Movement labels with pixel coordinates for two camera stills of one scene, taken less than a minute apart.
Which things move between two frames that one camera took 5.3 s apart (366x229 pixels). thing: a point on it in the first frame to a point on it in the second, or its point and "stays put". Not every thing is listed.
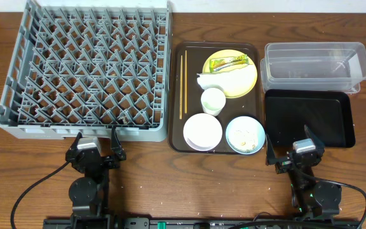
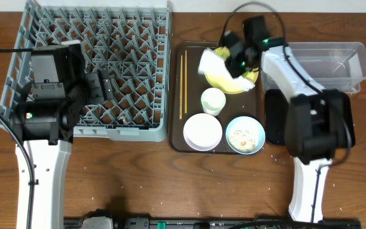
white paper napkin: (234, 81) to (211, 62)
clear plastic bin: (314, 66) stays put
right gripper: (271, 158) to (236, 71)
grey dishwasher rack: (87, 67) stays put
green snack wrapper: (218, 63) to (222, 51)
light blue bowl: (245, 135) stays put
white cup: (213, 100) stays put
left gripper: (117, 153) to (100, 86)
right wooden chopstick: (185, 83) stays put
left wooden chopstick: (180, 108) stays put
